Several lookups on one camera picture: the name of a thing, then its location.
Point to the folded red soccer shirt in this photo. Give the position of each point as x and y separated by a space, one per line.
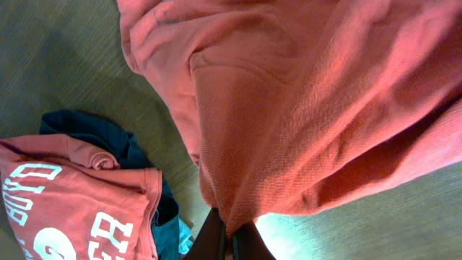
68 199

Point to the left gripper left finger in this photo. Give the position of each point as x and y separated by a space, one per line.
211 241

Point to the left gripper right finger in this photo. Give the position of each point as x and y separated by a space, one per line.
247 244

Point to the orange t-shirt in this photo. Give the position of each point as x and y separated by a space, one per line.
295 107

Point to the folded navy shirt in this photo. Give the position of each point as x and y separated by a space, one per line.
121 144

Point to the folded light blue shirt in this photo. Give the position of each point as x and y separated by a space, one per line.
173 239

